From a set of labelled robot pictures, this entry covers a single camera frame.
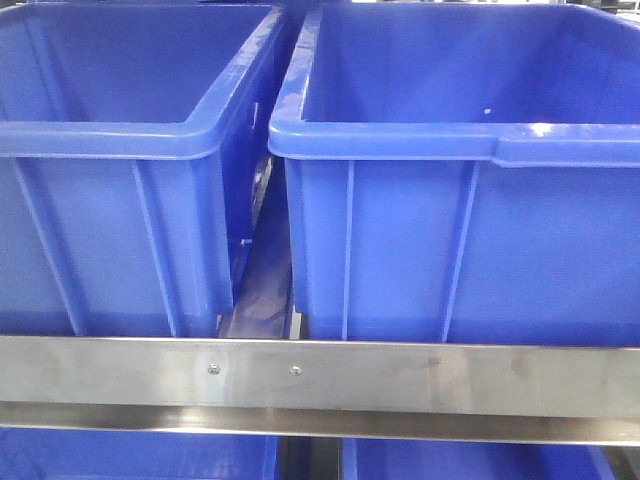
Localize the blue bin lower shelf centre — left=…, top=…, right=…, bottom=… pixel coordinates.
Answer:
left=341, top=439, right=614, bottom=479

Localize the blue bin shelf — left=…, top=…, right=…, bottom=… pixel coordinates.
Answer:
left=1, top=428, right=280, bottom=479
left=341, top=439, right=614, bottom=479

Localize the blue bin lower shelf left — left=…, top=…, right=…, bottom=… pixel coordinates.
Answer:
left=1, top=428, right=280, bottom=479

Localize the blue plastic bin right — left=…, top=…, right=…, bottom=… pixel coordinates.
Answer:
left=269, top=2, right=639, bottom=346

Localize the blue plastic bin centre-left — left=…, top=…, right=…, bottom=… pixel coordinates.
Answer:
left=1, top=1, right=290, bottom=337

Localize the steel shelf front rail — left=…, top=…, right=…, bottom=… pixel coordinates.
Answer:
left=1, top=336, right=639, bottom=446

